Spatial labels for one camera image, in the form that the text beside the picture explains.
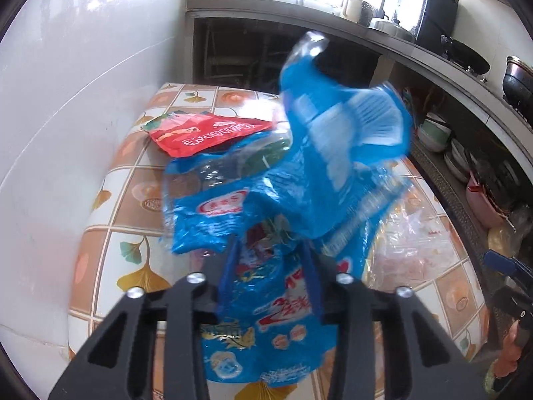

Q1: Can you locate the stack of bowls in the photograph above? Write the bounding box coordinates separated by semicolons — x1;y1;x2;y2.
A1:
417;112;453;153

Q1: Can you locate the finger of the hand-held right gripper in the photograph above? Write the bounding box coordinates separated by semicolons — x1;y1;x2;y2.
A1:
483;250;533;281

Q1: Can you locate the clear plastic bag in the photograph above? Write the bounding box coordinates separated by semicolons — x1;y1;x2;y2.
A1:
366;200;459;292

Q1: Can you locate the black microwave oven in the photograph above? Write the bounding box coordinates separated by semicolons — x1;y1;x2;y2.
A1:
383;0;459;46

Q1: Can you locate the pink plastic basin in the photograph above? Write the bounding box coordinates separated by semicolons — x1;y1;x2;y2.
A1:
465;171;511;228

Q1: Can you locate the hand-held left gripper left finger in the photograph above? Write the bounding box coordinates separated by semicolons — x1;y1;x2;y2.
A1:
48;235;242;400

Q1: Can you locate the white mug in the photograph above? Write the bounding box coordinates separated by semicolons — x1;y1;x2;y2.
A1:
342;0;364;23

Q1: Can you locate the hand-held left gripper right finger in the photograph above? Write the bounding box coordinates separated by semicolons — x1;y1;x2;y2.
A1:
297;242;490;400

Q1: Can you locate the black cooking pot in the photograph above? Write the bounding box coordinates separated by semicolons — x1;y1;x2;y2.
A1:
502;55;533;112

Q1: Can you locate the blue plastic packaging bag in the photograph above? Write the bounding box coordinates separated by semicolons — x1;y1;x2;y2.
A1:
160;31;415;386

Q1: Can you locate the stack of plates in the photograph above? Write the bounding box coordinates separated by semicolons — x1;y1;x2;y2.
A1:
443;137;474;182

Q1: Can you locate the ginkgo print tablecloth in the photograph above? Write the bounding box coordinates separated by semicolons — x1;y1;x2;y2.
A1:
67;83;492;400

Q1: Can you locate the black wok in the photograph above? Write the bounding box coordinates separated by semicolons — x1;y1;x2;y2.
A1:
440;35;492;83

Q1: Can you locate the person's right hand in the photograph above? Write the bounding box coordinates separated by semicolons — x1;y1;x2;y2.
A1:
502;320;521;353

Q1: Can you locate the green plastic bottle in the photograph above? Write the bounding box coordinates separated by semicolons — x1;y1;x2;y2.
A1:
233;135;292;173

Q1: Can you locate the metal pot lid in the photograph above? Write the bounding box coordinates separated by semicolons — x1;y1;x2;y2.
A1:
368;17;414;39

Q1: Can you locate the red snack packet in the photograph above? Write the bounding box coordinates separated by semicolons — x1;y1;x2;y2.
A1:
142;110;275;159

